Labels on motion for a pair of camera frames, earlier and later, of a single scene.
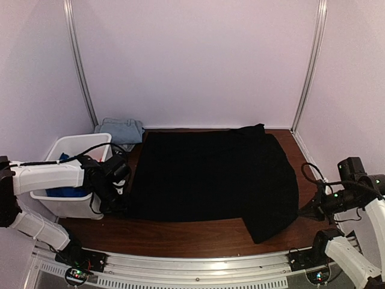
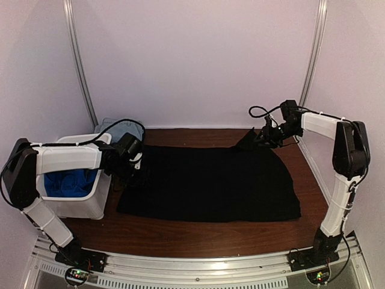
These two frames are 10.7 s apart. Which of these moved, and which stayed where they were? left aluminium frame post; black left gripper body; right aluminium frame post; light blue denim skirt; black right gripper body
Moved: black right gripper body; black left gripper body
Stayed: left aluminium frame post; right aluminium frame post; light blue denim skirt
